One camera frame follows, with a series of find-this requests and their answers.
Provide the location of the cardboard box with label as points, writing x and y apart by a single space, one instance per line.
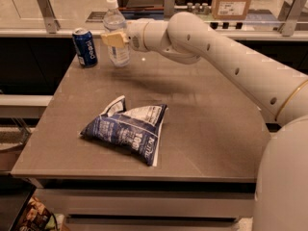
230 9

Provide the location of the clear plastic water bottle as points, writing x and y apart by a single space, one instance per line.
113 21

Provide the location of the blue chip bag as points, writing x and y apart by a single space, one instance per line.
138 129

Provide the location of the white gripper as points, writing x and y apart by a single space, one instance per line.
135 35

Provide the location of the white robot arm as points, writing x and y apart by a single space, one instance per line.
281 92

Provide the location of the left metal glass bracket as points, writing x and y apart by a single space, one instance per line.
51 23

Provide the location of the right metal glass bracket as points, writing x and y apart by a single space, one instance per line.
293 17

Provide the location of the grey table drawer unit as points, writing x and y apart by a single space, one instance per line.
152 206

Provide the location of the snack bag in bin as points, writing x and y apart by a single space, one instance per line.
36 217

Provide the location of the metal glass bracket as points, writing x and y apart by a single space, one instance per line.
293 17
51 23
168 8

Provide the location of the blue pepsi can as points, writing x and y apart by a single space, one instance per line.
84 46

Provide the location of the middle metal glass bracket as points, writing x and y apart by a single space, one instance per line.
168 8

